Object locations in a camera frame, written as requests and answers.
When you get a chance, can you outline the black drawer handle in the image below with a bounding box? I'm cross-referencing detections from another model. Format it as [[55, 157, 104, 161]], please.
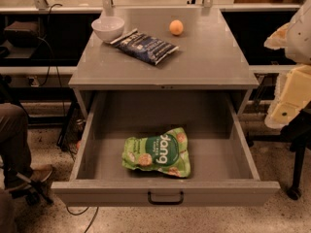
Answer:
[[147, 191, 184, 206]]

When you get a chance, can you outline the dark blue chip bag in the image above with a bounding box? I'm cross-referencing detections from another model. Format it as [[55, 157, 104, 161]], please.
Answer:
[[111, 29, 179, 66]]

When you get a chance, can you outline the white bowl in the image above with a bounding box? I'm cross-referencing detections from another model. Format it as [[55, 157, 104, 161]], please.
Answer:
[[91, 17, 125, 43]]

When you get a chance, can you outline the dark box on shelf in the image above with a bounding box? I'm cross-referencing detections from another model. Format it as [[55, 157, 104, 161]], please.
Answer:
[[4, 21, 39, 48]]

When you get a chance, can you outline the grey open drawer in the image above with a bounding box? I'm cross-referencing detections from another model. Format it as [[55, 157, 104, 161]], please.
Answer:
[[52, 91, 280, 207]]

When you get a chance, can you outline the green rice chip bag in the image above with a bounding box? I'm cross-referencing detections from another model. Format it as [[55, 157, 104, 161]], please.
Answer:
[[121, 127, 191, 178]]

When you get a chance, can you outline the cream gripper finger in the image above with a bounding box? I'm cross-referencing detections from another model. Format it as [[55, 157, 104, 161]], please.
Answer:
[[263, 23, 289, 50], [264, 65, 311, 129]]

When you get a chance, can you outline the black cable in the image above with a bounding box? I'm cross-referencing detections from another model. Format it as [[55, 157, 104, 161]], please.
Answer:
[[36, 3, 100, 233]]

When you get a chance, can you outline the black office chair base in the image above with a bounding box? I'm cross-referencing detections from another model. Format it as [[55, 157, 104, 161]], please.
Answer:
[[1, 165, 53, 206]]

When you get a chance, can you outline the grey cabinet counter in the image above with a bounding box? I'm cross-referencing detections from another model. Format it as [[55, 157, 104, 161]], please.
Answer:
[[69, 6, 259, 111]]

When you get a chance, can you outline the brown shoe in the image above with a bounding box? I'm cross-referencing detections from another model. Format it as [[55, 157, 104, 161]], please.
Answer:
[[5, 164, 52, 192]]

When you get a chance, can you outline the orange fruit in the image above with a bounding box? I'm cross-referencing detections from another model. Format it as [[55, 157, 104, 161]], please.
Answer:
[[169, 20, 184, 36]]

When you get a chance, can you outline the seated person's leg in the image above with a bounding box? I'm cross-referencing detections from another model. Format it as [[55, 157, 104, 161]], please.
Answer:
[[0, 103, 33, 188]]

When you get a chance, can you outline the black stand right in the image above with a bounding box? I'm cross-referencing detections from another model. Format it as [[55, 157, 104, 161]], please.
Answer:
[[246, 109, 311, 200]]

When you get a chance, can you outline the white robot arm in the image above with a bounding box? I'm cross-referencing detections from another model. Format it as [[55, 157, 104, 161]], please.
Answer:
[[263, 0, 311, 129]]

